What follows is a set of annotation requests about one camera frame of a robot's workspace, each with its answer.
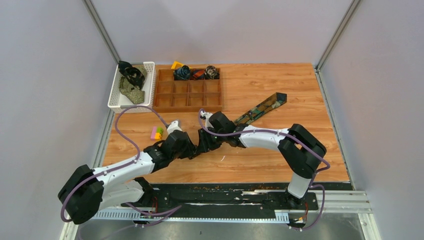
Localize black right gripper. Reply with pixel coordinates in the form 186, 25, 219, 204
197, 126, 226, 154

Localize dark patterned necktie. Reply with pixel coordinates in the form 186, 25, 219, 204
234, 92, 288, 125

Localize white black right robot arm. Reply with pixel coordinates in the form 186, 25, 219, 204
197, 109, 330, 209

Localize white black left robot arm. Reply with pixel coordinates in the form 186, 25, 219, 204
57, 130, 197, 225

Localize colourful toy blocks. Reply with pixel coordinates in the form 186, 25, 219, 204
150, 126, 164, 142

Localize wooden compartment tray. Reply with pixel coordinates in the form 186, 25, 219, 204
153, 69, 224, 113

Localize rolled brown floral tie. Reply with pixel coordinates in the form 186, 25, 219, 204
204, 65, 220, 80

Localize rolled orange striped tie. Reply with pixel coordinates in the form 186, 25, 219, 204
189, 68, 205, 80

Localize rolled dark blue tie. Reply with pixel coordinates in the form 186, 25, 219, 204
173, 65, 191, 81

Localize olive green tie in basket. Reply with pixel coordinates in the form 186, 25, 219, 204
118, 76, 145, 105

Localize yellow object behind tray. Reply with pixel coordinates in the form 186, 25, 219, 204
171, 61, 185, 70

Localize white plastic basket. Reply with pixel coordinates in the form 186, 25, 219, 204
107, 60, 156, 114

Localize black patterned tie in basket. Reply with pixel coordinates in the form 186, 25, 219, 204
118, 60, 146, 90

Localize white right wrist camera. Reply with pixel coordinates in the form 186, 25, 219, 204
200, 110, 213, 128

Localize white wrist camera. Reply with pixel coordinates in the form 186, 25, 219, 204
166, 119, 182, 134
200, 110, 213, 128

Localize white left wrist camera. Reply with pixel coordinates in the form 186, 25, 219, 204
166, 119, 182, 134

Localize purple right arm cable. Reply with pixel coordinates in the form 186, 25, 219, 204
198, 108, 331, 232

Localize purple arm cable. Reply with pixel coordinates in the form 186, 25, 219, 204
198, 108, 331, 232
60, 105, 183, 240

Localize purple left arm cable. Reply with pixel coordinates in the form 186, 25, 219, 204
60, 105, 183, 240

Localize white slotted cable duct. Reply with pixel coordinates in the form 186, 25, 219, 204
81, 208, 291, 224

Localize aluminium frame rail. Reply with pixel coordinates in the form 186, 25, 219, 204
82, 0, 121, 64

